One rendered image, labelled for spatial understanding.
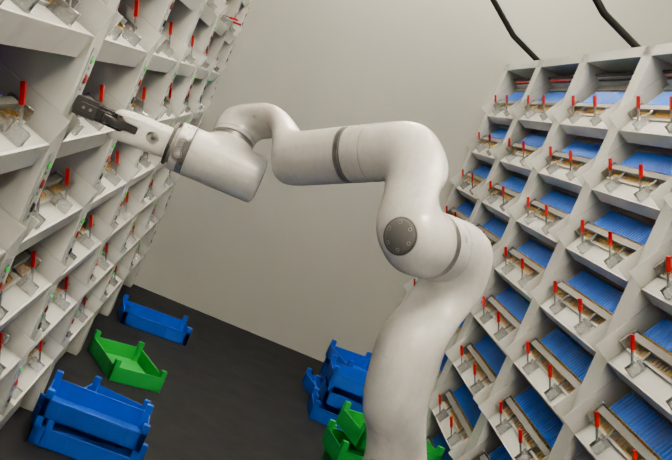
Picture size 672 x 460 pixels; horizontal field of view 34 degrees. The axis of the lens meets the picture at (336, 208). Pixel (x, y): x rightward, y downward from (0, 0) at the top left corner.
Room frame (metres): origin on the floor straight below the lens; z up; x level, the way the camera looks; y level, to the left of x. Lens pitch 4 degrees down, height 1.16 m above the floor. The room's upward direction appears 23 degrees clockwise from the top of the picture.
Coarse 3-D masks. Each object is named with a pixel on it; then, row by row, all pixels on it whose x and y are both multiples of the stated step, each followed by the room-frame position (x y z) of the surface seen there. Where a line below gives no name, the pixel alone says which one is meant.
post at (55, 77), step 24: (0, 48) 1.77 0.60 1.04; (24, 48) 1.78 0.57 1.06; (96, 48) 1.84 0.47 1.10; (24, 72) 1.78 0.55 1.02; (48, 72) 1.78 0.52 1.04; (72, 72) 1.78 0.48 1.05; (48, 96) 1.78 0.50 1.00; (72, 96) 1.80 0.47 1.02; (24, 168) 1.78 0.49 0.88; (0, 192) 1.78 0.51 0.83; (24, 192) 1.78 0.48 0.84; (0, 264) 1.78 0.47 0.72
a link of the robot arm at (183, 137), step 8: (184, 128) 1.82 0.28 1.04; (192, 128) 1.83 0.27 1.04; (176, 136) 1.82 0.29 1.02; (184, 136) 1.81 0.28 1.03; (192, 136) 1.82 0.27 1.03; (176, 144) 1.81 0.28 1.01; (184, 144) 1.81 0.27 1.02; (168, 152) 1.82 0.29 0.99; (176, 152) 1.80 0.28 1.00; (184, 152) 1.81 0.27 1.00; (168, 160) 1.81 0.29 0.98; (176, 160) 1.81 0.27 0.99; (168, 168) 1.83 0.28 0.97; (176, 168) 1.82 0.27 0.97
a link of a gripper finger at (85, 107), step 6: (78, 96) 1.82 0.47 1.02; (78, 102) 1.82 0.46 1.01; (84, 102) 1.82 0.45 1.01; (90, 102) 1.83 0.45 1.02; (96, 102) 1.83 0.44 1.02; (72, 108) 1.82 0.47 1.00; (78, 108) 1.82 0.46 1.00; (84, 108) 1.82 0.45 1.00; (90, 108) 1.82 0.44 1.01; (96, 108) 1.82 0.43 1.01; (78, 114) 1.83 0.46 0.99; (84, 114) 1.83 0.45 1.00; (90, 114) 1.82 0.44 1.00; (96, 114) 1.82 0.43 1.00; (102, 114) 1.81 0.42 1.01; (108, 114) 1.80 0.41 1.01
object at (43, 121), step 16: (0, 64) 1.77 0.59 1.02; (0, 80) 1.77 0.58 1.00; (16, 80) 1.77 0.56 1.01; (16, 96) 1.76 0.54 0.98; (32, 96) 1.78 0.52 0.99; (32, 112) 1.76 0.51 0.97; (48, 112) 1.78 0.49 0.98; (32, 128) 1.78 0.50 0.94; (48, 128) 1.78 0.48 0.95; (0, 144) 1.52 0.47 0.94; (32, 144) 1.68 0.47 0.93; (48, 144) 1.77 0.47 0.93; (0, 160) 1.49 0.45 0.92; (16, 160) 1.61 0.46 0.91; (32, 160) 1.74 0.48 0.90
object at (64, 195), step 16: (48, 176) 2.36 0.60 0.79; (64, 176) 2.46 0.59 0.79; (80, 176) 2.48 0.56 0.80; (48, 192) 2.35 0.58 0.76; (64, 192) 2.43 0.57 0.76; (80, 192) 2.48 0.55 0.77; (96, 192) 2.48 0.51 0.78; (48, 208) 2.23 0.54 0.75; (64, 208) 2.29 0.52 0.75; (80, 208) 2.45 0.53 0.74; (32, 224) 1.88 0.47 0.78; (48, 224) 2.13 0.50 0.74; (64, 224) 2.37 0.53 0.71; (32, 240) 2.02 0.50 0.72
